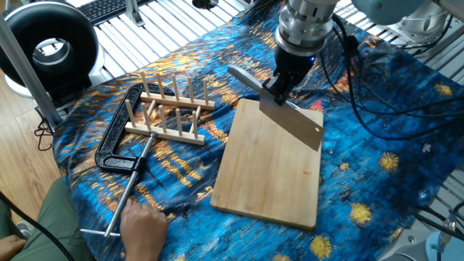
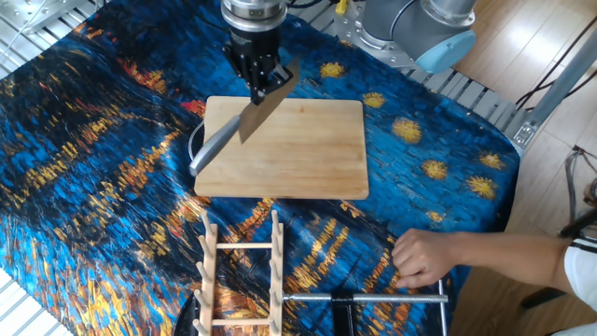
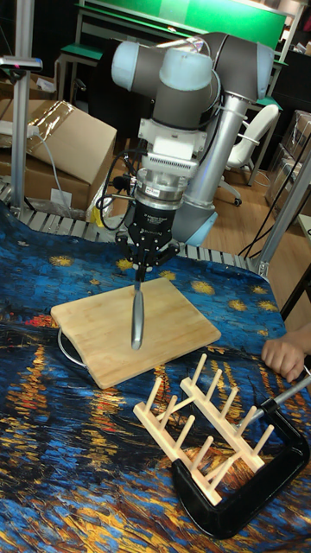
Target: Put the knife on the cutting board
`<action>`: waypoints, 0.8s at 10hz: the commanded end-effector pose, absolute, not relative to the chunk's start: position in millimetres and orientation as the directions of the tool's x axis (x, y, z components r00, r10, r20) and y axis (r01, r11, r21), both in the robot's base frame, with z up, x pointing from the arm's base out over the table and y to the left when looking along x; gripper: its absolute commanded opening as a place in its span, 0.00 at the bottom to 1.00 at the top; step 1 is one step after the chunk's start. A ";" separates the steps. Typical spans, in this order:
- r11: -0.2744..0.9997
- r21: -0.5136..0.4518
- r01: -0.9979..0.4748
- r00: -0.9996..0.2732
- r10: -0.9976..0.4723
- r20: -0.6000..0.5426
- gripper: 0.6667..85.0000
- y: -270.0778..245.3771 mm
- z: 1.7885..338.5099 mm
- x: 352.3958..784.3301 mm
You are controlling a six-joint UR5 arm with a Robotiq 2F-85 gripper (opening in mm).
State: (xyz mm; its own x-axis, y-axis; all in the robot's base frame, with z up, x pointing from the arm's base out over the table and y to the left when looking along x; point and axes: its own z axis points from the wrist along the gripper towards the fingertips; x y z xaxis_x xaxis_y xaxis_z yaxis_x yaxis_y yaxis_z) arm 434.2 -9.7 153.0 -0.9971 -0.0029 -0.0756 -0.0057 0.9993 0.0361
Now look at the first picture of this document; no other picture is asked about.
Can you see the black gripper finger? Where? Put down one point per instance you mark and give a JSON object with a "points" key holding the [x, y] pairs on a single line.
{"points": [[284, 92], [272, 85]]}

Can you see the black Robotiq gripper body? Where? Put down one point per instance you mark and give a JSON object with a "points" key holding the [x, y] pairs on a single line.
{"points": [[290, 67]]}

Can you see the steel cleaver knife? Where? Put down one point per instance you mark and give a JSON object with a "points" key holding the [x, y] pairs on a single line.
{"points": [[290, 123]]}

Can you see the black C-clamp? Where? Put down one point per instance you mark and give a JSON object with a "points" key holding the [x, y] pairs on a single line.
{"points": [[116, 165]]}

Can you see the wooden cutting board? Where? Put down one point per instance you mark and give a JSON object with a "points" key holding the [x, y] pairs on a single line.
{"points": [[261, 181]]}

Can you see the person right hand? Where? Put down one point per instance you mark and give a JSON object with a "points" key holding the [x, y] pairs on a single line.
{"points": [[145, 232]]}

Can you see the person left hand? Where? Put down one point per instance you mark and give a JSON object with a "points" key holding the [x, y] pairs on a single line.
{"points": [[11, 246]]}

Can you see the starry night print tablecloth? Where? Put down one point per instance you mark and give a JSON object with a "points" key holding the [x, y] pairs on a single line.
{"points": [[362, 163]]}

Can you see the small black object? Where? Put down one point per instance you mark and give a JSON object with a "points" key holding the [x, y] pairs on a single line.
{"points": [[204, 3]]}

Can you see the wooden peg dish rack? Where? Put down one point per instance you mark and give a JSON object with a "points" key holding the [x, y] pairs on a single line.
{"points": [[170, 135]]}

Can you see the black keyboard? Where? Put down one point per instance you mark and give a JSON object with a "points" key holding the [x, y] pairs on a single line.
{"points": [[101, 9]]}

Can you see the light blue round base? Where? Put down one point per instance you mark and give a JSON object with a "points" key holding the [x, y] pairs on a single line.
{"points": [[449, 250]]}

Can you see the green trousers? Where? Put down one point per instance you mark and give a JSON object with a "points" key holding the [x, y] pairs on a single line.
{"points": [[61, 217]]}

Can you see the grey shoe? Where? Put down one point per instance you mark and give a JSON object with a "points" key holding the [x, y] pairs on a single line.
{"points": [[24, 229]]}

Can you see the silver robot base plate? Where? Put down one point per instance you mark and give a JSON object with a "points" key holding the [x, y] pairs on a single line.
{"points": [[417, 34]]}

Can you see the aluminium frame bracket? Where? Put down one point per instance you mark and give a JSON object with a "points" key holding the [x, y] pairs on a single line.
{"points": [[132, 11]]}

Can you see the aluminium frame post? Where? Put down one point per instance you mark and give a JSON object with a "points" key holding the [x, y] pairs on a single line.
{"points": [[29, 76]]}

